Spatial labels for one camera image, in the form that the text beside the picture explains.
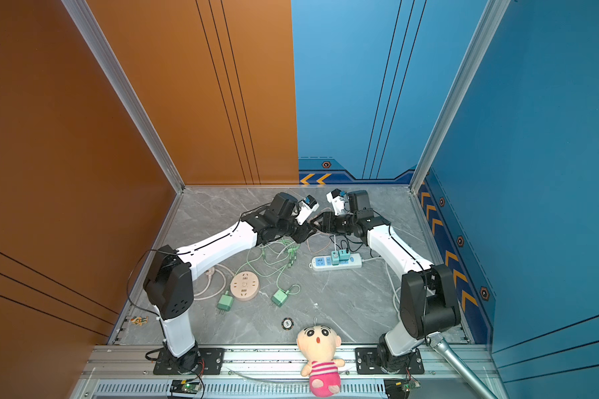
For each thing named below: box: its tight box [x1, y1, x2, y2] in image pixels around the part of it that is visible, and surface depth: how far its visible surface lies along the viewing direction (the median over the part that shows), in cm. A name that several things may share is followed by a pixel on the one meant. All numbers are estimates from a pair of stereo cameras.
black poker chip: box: [281, 316, 295, 331], surface depth 82 cm
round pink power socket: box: [229, 270, 260, 302], surface depth 88 cm
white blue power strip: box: [311, 249, 363, 271], surface depth 93 cm
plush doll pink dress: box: [296, 325, 346, 398], surface depth 70 cm
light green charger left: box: [217, 290, 234, 315], surface depth 85 cm
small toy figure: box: [130, 315, 149, 327], surface depth 82 cm
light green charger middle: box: [271, 288, 290, 308], surface depth 86 cm
